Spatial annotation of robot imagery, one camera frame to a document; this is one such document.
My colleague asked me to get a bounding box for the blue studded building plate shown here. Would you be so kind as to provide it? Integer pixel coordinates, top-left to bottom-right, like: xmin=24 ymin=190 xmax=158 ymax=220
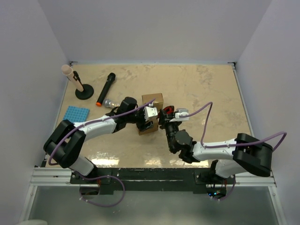
xmin=63 ymin=106 xmax=90 ymax=123

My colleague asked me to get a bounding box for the aluminium frame rail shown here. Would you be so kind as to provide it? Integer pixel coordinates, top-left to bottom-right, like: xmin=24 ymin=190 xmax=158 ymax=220
xmin=30 ymin=167 xmax=276 ymax=187

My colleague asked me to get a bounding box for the taped cardboard box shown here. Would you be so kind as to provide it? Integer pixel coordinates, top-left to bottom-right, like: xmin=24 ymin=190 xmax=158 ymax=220
xmin=141 ymin=93 xmax=164 ymax=111

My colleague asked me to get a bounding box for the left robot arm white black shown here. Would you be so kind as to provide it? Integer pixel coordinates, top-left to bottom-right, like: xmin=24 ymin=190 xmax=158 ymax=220
xmin=43 ymin=97 xmax=158 ymax=184

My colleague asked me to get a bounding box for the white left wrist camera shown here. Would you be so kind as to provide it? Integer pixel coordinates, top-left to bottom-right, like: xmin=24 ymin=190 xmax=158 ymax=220
xmin=144 ymin=103 xmax=158 ymax=121

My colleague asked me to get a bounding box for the beige microphone on stand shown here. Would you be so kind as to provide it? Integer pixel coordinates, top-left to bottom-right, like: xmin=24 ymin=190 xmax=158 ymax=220
xmin=61 ymin=64 xmax=84 ymax=92

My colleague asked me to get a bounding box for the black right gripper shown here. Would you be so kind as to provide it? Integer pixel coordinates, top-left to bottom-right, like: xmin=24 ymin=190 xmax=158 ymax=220
xmin=158 ymin=109 xmax=182 ymax=152

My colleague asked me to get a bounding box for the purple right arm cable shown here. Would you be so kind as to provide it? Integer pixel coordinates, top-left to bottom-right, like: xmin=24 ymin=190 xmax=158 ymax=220
xmin=180 ymin=101 xmax=288 ymax=202

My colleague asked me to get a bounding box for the black microphone orange end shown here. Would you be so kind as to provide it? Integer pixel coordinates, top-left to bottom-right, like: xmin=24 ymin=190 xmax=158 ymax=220
xmin=96 ymin=73 xmax=116 ymax=107

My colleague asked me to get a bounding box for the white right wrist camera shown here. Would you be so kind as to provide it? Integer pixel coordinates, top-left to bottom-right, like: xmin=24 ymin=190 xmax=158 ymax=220
xmin=170 ymin=108 xmax=189 ymax=122

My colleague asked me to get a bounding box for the red black utility knife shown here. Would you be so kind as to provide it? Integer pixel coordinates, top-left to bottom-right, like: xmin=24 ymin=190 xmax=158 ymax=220
xmin=163 ymin=105 xmax=174 ymax=115

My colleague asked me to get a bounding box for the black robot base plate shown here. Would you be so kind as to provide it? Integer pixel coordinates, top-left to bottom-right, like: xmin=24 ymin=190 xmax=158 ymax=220
xmin=70 ymin=168 xmax=234 ymax=194

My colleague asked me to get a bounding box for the silver glitter microphone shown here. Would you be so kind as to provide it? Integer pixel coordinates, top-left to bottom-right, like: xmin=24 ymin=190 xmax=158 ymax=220
xmin=102 ymin=99 xmax=120 ymax=109

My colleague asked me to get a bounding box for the small cardboard box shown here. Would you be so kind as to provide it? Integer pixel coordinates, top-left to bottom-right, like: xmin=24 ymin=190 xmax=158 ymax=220
xmin=136 ymin=118 xmax=158 ymax=135

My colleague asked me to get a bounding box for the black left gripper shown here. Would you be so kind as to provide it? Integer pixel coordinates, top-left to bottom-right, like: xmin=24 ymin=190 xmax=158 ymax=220
xmin=126 ymin=104 xmax=153 ymax=132

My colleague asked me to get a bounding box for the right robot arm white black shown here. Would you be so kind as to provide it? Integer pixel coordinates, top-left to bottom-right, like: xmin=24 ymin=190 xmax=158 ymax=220
xmin=158 ymin=108 xmax=273 ymax=184

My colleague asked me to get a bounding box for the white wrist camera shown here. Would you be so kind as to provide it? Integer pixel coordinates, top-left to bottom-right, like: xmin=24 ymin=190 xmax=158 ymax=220
xmin=144 ymin=103 xmax=158 ymax=121
xmin=170 ymin=108 xmax=189 ymax=122

